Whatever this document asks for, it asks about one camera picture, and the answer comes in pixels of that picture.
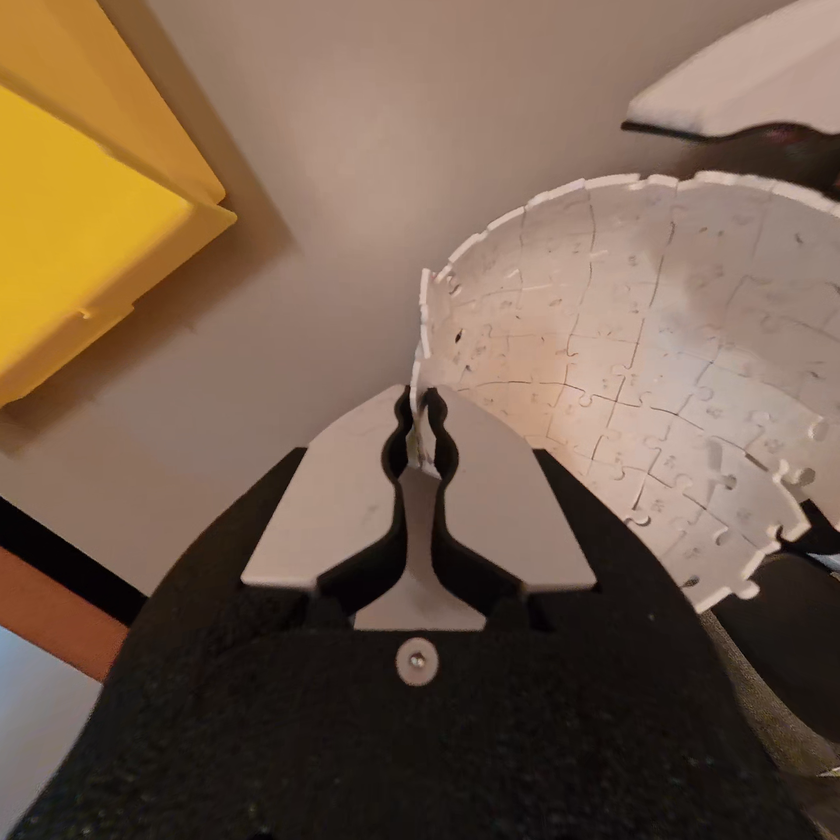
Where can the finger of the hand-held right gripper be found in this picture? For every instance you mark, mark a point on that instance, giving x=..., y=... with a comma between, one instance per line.
x=754, y=72

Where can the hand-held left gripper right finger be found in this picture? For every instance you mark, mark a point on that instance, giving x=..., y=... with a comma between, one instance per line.
x=512, y=512

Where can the yellow plastic bin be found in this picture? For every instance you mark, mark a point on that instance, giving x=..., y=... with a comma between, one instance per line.
x=85, y=229

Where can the white puzzle ball shell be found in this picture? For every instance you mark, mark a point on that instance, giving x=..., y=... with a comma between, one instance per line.
x=623, y=341

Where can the light blue sheet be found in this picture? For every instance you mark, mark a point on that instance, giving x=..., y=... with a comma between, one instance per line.
x=33, y=722

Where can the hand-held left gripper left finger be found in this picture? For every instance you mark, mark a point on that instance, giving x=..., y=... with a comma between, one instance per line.
x=328, y=505

